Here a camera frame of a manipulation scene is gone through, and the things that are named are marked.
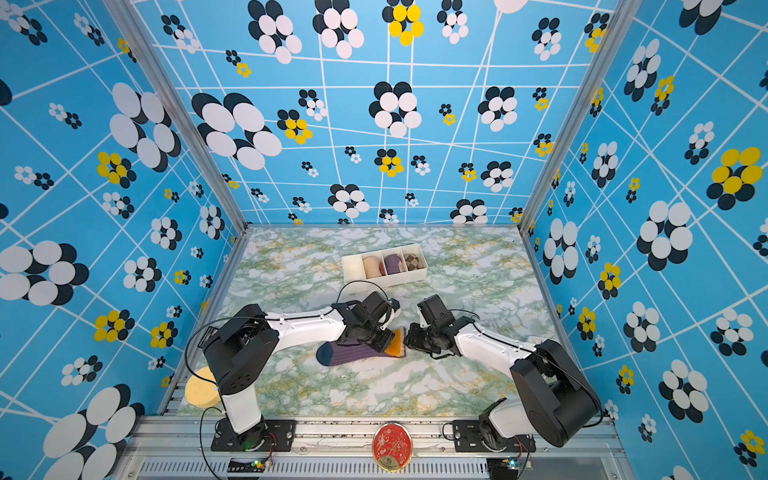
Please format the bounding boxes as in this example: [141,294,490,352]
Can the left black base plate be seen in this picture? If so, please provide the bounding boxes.
[211,418,297,453]

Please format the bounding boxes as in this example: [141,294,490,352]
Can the green circuit board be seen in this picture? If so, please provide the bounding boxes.
[227,459,273,474]
[487,458,524,479]

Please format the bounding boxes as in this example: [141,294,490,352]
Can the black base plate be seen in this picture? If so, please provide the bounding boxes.
[449,420,537,454]
[211,418,297,453]

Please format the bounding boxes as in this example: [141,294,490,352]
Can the brown patterned rolled sock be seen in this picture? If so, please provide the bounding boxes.
[404,253,424,271]

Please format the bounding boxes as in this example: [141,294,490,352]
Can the yellow round sponge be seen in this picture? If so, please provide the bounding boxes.
[184,366,221,410]

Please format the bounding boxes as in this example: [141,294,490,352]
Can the left green circuit board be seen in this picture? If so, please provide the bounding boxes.
[227,459,273,474]

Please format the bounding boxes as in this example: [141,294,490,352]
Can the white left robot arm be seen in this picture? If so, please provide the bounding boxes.
[202,291,400,436]

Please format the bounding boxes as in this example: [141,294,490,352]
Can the aluminium front rail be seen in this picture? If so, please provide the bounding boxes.
[113,416,637,479]

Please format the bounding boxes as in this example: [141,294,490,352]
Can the white divided organizer tray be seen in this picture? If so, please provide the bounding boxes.
[341,244,428,293]

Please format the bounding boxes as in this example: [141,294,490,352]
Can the right green circuit board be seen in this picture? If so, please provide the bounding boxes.
[487,458,524,479]

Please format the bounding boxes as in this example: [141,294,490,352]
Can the purple striped sock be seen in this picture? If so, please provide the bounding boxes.
[316,327,406,367]

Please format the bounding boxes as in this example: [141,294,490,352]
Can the purple rolled sock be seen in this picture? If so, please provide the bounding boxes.
[384,254,406,275]

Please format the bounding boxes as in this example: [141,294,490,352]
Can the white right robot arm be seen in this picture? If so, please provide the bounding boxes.
[405,295,602,451]

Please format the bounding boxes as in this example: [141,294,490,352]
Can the red round badge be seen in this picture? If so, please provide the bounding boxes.
[372,422,413,473]

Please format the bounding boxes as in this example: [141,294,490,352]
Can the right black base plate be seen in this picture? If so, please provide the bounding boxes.
[449,420,537,454]

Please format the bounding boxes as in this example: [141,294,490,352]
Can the pink rolled sock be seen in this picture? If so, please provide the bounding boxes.
[363,256,386,279]

